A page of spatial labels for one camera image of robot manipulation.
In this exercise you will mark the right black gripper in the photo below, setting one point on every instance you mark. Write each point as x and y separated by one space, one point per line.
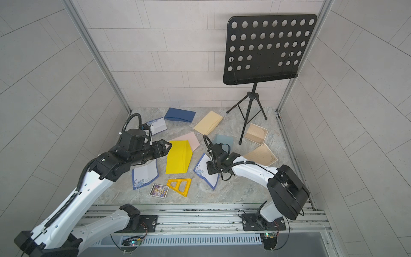
210 167

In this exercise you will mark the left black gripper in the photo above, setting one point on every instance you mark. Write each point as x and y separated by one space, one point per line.
161 151

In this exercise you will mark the light teal envelope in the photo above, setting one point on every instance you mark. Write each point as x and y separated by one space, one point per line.
225 140

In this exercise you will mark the white blue floral letter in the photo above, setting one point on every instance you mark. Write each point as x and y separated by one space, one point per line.
144 175
202 171
157 125

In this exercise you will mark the pink envelope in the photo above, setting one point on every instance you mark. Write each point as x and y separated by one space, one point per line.
191 138

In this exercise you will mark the kraft tan envelope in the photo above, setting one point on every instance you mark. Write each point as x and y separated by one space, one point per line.
208 123

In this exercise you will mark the yellow envelope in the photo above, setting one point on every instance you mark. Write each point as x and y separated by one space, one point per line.
179 157

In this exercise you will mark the navy blue envelope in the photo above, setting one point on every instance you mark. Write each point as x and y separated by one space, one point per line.
179 115

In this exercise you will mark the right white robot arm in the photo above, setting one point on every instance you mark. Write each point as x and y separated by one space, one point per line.
288 192

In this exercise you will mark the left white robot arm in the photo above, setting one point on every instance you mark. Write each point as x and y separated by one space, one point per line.
58 235

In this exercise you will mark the yellow triangle ruler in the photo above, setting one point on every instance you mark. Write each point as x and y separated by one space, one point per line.
181 186

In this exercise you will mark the colourful picture card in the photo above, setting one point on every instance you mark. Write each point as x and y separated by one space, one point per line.
159 191

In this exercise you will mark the left circuit board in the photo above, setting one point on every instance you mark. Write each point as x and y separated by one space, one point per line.
133 241

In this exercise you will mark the circuit board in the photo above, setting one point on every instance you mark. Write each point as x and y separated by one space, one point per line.
269 240
133 241

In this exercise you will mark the right circuit board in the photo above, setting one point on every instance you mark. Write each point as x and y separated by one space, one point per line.
269 240

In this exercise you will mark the black perforated music stand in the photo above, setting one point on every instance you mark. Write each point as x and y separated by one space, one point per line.
265 48

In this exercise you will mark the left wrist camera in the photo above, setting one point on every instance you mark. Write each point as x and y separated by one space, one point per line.
134 139

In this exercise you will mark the aluminium rail frame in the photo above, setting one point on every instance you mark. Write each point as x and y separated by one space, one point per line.
223 218

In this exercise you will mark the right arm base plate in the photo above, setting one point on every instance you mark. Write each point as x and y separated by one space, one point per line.
255 222

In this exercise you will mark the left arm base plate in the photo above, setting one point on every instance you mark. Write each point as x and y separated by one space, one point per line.
143 224

